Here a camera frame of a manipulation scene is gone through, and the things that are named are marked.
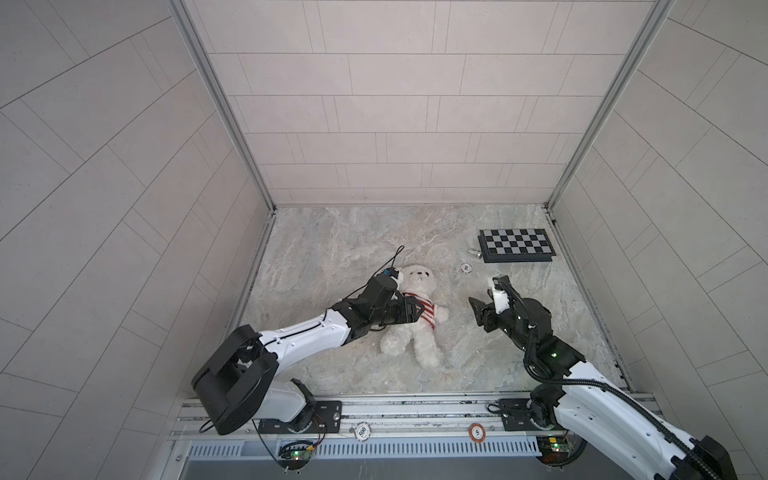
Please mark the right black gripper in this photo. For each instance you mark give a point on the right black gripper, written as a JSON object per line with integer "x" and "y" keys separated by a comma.
{"x": 484, "y": 314}

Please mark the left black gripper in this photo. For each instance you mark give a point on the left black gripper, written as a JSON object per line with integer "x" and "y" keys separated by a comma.
{"x": 405, "y": 313}

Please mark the white teddy bear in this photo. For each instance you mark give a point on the white teddy bear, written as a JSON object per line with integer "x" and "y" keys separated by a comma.
{"x": 418, "y": 283}

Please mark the red white striped sweater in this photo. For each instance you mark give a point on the red white striped sweater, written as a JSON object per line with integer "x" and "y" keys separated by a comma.
{"x": 428, "y": 309}

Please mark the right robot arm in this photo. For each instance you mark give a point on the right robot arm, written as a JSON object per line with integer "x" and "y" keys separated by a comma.
{"x": 573, "y": 395}

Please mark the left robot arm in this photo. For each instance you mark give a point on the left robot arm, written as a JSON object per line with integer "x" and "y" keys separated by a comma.
{"x": 237, "y": 383}

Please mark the black white chessboard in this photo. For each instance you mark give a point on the black white chessboard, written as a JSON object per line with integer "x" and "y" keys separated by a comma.
{"x": 515, "y": 245}

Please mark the right circuit board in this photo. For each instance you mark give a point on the right circuit board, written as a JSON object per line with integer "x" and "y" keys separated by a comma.
{"x": 554, "y": 450}

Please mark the circuit board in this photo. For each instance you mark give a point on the circuit board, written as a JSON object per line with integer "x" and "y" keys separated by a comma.
{"x": 294, "y": 456}
{"x": 554, "y": 450}

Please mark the left circuit board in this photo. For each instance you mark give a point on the left circuit board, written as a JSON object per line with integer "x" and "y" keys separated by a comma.
{"x": 294, "y": 456}

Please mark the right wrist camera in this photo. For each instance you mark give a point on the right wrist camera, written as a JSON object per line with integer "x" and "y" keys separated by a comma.
{"x": 500, "y": 291}

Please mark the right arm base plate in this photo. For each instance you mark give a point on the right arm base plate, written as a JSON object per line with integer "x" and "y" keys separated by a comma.
{"x": 518, "y": 414}

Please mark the red poker chip on rail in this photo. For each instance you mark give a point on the red poker chip on rail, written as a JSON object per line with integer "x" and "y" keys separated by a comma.
{"x": 477, "y": 433}

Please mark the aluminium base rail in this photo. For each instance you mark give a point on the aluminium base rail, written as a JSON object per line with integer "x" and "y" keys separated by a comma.
{"x": 393, "y": 415}

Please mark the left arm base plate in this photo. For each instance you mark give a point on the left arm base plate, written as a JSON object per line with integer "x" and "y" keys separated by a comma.
{"x": 324, "y": 417}

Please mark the white poker chip on rail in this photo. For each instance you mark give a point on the white poker chip on rail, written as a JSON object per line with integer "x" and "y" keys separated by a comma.
{"x": 362, "y": 431}

